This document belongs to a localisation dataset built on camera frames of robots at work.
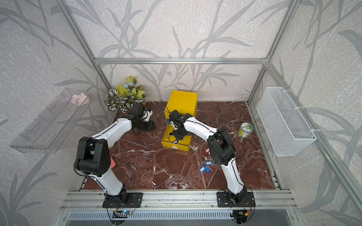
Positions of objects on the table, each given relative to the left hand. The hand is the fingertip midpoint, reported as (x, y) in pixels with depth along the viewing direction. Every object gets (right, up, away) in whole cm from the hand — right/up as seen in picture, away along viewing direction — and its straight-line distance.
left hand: (153, 126), depth 93 cm
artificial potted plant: (-18, +20, -2) cm, 28 cm away
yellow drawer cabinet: (+21, +16, -1) cm, 26 cm away
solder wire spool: (+62, -3, +1) cm, 62 cm away
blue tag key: (+35, -26, -9) cm, 45 cm away
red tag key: (+36, -16, -1) cm, 39 cm away
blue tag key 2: (+36, -23, -6) cm, 43 cm away
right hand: (+17, -5, +2) cm, 18 cm away
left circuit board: (-10, -42, -22) cm, 49 cm away
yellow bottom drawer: (+9, -9, +5) cm, 14 cm away
